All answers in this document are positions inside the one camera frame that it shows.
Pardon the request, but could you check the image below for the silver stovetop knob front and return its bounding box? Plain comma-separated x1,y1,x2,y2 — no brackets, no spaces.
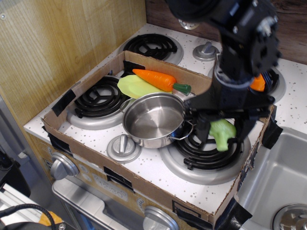
106,134,142,164

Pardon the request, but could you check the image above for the front left black burner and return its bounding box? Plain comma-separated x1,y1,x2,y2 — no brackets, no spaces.
67,75,129,130

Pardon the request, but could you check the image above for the front right black burner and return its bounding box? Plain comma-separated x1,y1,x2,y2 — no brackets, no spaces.
159,118,251,185

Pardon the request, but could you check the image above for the small steel pan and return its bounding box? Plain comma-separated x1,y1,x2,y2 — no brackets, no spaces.
120,92,194,149

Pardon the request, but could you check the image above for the silver stovetop knob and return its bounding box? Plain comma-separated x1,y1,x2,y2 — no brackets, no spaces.
106,134,142,164
192,42,220,61

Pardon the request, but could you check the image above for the orange swirl cone toy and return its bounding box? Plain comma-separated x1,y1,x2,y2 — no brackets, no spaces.
249,74,266,92

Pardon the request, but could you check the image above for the silver oven door handle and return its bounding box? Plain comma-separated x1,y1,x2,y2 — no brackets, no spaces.
52,179,126,230

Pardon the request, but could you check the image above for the steel sink basin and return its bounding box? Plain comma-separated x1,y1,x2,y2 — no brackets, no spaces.
237,127,307,230

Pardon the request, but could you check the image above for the brown cardboard fence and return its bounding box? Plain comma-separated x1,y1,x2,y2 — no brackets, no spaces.
42,51,275,225

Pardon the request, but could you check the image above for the silver oven knob left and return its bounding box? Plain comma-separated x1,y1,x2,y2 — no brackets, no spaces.
50,152,79,180

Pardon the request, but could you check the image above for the silver oven knob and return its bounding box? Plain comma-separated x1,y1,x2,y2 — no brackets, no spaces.
50,152,79,180
142,206,179,230

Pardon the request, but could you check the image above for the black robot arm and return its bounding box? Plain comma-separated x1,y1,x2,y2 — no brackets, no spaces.
167,0,281,142

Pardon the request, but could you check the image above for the silver oven knob right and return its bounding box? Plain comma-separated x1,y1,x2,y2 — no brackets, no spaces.
142,206,179,230

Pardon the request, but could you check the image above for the silver stovetop knob rear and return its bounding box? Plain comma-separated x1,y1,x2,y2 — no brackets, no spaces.
192,42,220,61

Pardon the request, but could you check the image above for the green toy broccoli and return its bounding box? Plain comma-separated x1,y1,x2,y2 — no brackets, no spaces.
209,119,236,151

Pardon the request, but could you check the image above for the orange object lower left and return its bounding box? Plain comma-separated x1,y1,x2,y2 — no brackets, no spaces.
38,211,63,226

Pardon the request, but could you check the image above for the hanging round metal strainer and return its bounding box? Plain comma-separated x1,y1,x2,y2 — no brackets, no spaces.
178,19,200,30

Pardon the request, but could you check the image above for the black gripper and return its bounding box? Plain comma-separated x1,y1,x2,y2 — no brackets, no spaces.
184,77,275,143

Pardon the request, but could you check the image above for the black cable loop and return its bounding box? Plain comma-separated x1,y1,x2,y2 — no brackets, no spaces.
0,203,57,230

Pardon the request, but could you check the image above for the orange toy carrot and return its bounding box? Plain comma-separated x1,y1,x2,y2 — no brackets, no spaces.
132,69,191,95

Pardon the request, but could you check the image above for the rear left black burner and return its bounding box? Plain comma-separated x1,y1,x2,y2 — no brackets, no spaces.
118,34,184,65

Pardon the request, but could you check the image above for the silver sink drain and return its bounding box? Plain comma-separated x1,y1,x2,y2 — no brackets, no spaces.
272,204,307,230

